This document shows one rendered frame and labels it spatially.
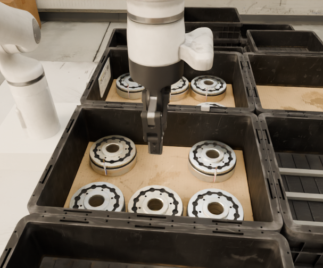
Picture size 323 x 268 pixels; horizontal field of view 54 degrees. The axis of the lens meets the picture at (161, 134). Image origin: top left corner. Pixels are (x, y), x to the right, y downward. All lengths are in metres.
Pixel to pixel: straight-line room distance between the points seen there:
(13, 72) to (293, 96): 0.75
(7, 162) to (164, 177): 0.46
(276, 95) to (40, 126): 0.67
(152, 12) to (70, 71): 1.02
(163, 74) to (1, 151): 0.62
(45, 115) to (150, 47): 0.54
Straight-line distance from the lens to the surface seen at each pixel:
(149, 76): 0.42
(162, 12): 0.38
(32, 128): 0.91
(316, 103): 1.00
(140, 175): 0.70
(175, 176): 0.69
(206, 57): 0.39
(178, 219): 0.50
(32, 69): 0.84
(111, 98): 0.94
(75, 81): 1.31
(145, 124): 0.42
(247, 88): 0.81
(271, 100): 0.97
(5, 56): 0.83
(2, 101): 1.28
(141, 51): 0.40
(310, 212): 0.70
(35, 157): 0.91
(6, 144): 0.96
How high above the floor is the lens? 1.34
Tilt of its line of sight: 40 degrees down
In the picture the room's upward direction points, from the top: straight up
